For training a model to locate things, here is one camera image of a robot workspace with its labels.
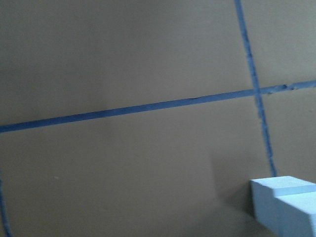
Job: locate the light blue foam block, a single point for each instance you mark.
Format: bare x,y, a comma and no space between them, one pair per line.
297,215
264,195

